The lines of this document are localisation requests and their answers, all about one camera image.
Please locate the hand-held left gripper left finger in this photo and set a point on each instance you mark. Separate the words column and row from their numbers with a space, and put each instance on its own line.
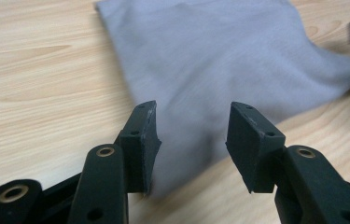
column 140, row 155

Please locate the grey pants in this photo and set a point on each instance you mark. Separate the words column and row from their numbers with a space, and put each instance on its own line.
column 210, row 62

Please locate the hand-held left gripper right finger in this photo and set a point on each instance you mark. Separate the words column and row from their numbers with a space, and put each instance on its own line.
column 253, row 155

